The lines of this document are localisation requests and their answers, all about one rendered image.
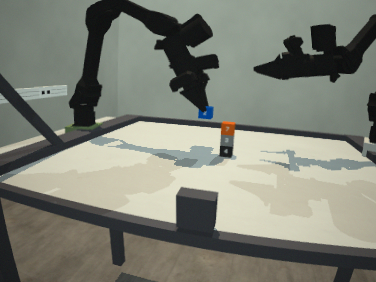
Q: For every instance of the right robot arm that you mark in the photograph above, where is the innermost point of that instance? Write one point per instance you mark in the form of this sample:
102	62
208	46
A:
345	61

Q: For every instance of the orange block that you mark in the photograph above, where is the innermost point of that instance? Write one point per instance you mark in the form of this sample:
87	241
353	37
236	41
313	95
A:
227	128

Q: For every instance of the blue block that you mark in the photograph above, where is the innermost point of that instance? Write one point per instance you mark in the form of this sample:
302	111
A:
207	114

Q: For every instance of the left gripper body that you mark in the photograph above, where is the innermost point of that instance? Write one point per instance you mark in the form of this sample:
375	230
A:
180	64

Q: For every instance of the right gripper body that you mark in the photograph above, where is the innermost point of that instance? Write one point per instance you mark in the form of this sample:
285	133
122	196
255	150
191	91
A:
303	67

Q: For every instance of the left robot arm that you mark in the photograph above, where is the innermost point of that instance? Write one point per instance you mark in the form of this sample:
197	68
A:
98	21

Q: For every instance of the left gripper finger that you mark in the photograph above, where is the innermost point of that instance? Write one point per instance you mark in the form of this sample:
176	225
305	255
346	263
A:
195	96
204	93

